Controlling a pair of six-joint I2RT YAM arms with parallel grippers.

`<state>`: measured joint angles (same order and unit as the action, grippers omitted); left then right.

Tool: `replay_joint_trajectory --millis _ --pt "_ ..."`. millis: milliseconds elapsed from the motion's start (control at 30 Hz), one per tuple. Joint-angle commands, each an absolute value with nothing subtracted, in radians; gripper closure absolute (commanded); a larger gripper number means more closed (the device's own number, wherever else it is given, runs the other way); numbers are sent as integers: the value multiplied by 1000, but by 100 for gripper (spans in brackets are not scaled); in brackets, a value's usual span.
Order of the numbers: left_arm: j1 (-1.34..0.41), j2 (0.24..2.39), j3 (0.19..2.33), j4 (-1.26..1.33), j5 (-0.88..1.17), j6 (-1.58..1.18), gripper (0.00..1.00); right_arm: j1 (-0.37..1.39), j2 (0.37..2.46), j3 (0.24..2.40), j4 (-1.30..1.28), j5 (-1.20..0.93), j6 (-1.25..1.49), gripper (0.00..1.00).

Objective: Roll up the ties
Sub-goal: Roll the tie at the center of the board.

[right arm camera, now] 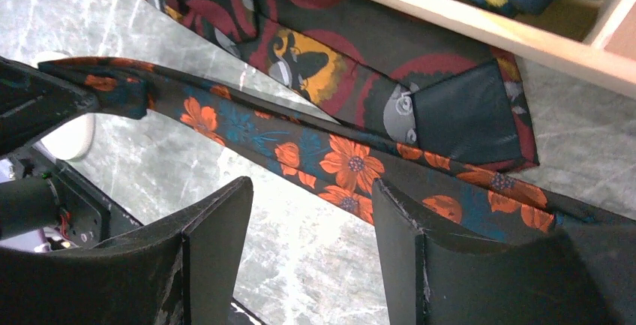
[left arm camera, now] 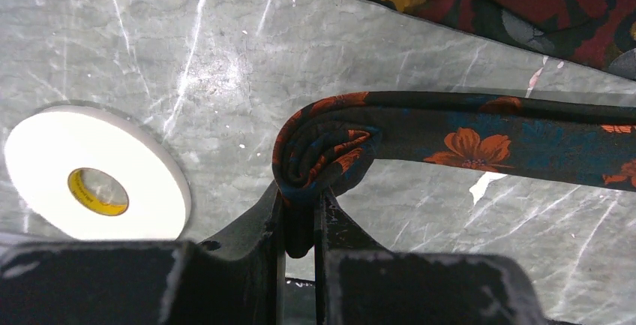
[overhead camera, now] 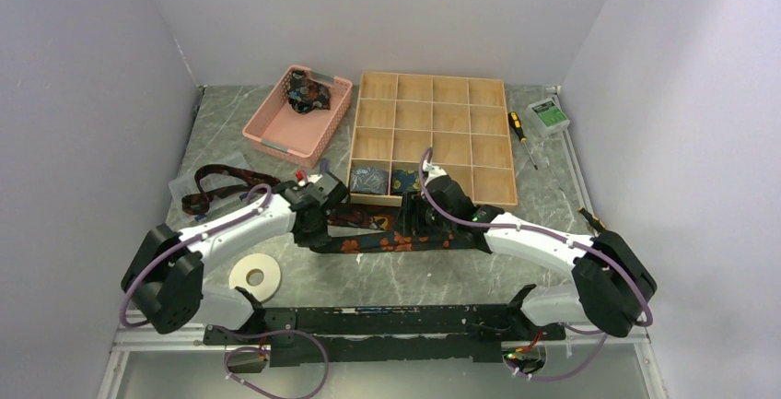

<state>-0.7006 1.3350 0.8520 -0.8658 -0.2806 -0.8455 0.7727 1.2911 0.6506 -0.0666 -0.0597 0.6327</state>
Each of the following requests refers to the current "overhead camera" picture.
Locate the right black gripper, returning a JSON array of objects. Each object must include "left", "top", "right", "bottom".
[{"left": 392, "top": 191, "right": 456, "bottom": 238}]

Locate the orange floral dark tie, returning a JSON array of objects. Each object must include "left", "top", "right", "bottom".
[{"left": 309, "top": 231, "right": 491, "bottom": 254}]

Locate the red patterned dark tie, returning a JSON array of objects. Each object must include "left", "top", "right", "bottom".
[{"left": 169, "top": 163, "right": 399, "bottom": 231}]

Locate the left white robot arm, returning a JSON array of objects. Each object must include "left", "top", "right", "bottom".
[{"left": 119, "top": 172, "right": 349, "bottom": 344}]

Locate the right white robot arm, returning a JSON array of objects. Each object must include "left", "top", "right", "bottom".
[{"left": 399, "top": 175, "right": 658, "bottom": 339}]

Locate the white tape roll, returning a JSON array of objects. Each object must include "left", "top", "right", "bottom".
[{"left": 228, "top": 253, "right": 282, "bottom": 302}]

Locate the rolled blue yellow tie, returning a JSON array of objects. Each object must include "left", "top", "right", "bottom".
[{"left": 390, "top": 169, "right": 421, "bottom": 196}]

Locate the rolled grey-blue tie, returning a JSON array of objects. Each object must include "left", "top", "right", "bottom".
[{"left": 349, "top": 166, "right": 390, "bottom": 195}]

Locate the pink plastic basket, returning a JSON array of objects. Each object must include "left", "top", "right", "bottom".
[{"left": 241, "top": 65, "right": 353, "bottom": 168}]

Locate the wooden compartment tray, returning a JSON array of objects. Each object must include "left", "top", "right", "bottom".
[{"left": 347, "top": 71, "right": 519, "bottom": 209}]

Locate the crumpled floral tie in basket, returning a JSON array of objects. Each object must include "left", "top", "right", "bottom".
[{"left": 286, "top": 69, "right": 331, "bottom": 114}]

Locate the green white small box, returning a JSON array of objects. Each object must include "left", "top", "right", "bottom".
[{"left": 524, "top": 96, "right": 570, "bottom": 137}]

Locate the small yellow black screwdriver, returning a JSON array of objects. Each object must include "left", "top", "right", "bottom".
[{"left": 577, "top": 206, "right": 607, "bottom": 233}]

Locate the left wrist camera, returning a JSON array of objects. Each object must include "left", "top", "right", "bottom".
[{"left": 295, "top": 170, "right": 330, "bottom": 186}]

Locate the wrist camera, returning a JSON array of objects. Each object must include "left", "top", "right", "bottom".
[
  {"left": 422, "top": 161, "right": 448, "bottom": 182},
  {"left": 295, "top": 170, "right": 330, "bottom": 186}
]

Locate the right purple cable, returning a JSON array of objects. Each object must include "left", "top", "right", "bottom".
[{"left": 417, "top": 147, "right": 655, "bottom": 384}]

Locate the purple cable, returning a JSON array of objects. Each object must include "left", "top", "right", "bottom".
[
  {"left": 417, "top": 147, "right": 655, "bottom": 384},
  {"left": 117, "top": 183, "right": 274, "bottom": 330}
]

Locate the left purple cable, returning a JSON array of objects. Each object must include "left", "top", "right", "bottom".
[{"left": 117, "top": 183, "right": 274, "bottom": 330}]

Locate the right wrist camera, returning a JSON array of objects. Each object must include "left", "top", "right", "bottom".
[{"left": 422, "top": 161, "right": 448, "bottom": 182}]

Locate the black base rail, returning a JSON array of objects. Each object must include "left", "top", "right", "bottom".
[{"left": 204, "top": 304, "right": 565, "bottom": 368}]

